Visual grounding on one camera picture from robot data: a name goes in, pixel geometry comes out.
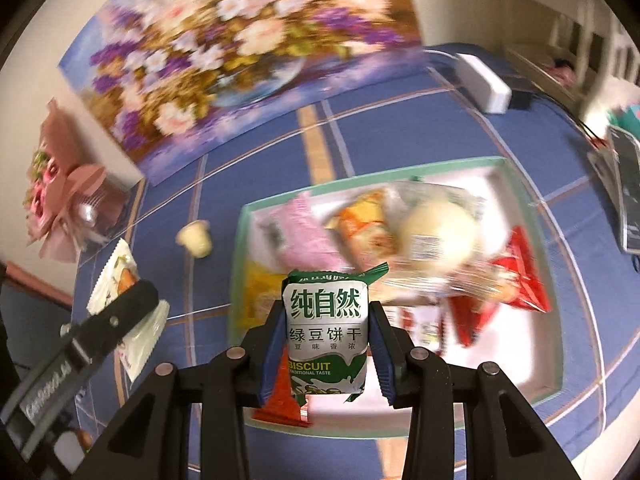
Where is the yellow chips bag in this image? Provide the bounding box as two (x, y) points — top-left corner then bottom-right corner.
(240, 261), (285, 330)

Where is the pink wrapped flower bouquet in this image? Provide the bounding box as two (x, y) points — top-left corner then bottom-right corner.
(23, 100), (128, 263)

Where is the black smartphone on stand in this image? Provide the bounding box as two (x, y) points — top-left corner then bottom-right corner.
(608, 126), (639, 255)

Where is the beige orange egg roll packet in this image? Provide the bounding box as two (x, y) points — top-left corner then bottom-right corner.
(324, 188), (397, 271)

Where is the floral oil painting canvas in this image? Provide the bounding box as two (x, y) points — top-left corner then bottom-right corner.
(60, 0), (422, 183)

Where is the white wooden shelf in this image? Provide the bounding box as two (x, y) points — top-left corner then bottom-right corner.
(501, 0), (639, 138)

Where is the white rectangular device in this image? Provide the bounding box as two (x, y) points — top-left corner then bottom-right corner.
(456, 54), (512, 115)

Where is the white orange snack packet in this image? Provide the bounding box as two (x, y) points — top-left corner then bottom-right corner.
(87, 238), (139, 315)

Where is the teal rimmed white tray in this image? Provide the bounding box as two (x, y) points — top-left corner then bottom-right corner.
(229, 156), (564, 439)

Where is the red crisps bag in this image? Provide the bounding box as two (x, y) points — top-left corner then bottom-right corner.
(448, 226), (551, 347)

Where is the yellow jelly cup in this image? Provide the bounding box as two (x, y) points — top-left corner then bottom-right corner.
(176, 220), (213, 259)

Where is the long red snack packet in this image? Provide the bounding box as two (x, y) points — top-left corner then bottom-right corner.
(252, 348), (310, 428)

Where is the red white milk biscuit packet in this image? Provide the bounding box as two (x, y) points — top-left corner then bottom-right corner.
(384, 304), (446, 356)

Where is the clear round bun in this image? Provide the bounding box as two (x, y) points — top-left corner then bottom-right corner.
(384, 179), (490, 296)

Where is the pink snack packet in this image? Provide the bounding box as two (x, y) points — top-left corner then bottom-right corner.
(259, 192), (352, 272)

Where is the white phone stand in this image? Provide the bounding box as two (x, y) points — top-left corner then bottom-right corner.
(587, 148), (618, 207)

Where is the black power adapter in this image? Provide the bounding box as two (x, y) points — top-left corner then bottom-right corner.
(509, 88), (536, 110)

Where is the white green cracker packet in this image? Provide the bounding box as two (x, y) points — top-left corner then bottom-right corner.
(116, 299), (170, 382)

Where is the green white biscuit packet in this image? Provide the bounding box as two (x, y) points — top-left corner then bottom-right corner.
(281, 263), (388, 402)

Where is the blue plaid tablecloth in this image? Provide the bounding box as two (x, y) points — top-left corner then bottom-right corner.
(72, 44), (639, 479)

